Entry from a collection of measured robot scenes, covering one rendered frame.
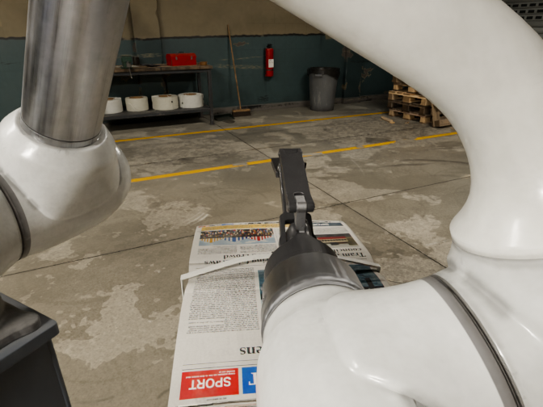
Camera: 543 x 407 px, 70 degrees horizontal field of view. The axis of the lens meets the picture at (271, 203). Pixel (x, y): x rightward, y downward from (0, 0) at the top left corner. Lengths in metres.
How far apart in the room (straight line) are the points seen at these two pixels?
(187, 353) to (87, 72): 0.35
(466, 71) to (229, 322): 0.38
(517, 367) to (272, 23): 7.48
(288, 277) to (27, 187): 0.41
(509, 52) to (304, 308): 0.17
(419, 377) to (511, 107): 0.13
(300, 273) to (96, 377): 1.77
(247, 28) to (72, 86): 6.92
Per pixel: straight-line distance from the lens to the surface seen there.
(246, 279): 0.56
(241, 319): 0.50
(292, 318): 0.25
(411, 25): 0.20
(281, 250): 0.36
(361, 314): 0.23
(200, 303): 0.53
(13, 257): 0.64
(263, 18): 7.53
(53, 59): 0.53
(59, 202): 0.62
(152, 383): 1.92
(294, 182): 0.40
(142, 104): 6.41
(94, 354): 2.13
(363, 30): 0.21
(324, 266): 0.31
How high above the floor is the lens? 1.39
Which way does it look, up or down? 24 degrees down
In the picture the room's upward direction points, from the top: straight up
